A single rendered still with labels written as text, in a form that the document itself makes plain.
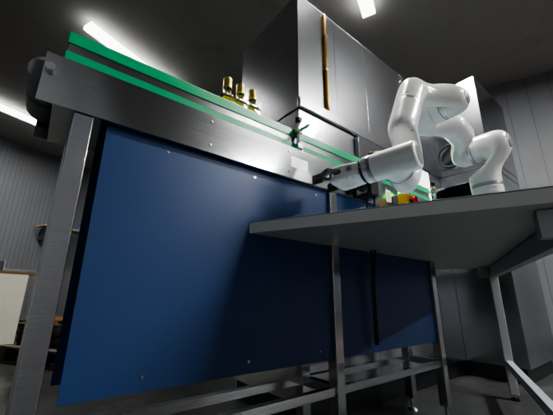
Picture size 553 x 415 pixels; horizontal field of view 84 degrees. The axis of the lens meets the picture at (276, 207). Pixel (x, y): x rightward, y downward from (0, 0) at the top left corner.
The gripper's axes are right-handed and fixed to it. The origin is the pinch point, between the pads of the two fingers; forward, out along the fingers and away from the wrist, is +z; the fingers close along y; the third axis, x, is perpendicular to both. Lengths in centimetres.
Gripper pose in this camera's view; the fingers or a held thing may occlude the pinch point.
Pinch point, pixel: (322, 184)
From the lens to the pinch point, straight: 105.8
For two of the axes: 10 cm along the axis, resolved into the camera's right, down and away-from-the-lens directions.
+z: -7.5, 2.2, 6.3
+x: -0.1, -9.5, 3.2
